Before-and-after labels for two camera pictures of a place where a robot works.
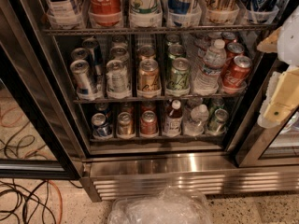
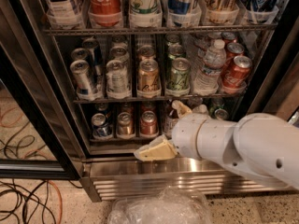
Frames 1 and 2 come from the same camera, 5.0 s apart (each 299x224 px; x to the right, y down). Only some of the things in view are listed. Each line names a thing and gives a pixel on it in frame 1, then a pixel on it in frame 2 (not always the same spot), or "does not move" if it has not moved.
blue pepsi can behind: x=103 y=107 does not move
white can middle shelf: x=117 y=79 does not move
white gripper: x=290 y=46 -> x=184 y=135
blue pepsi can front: x=101 y=130 does not move
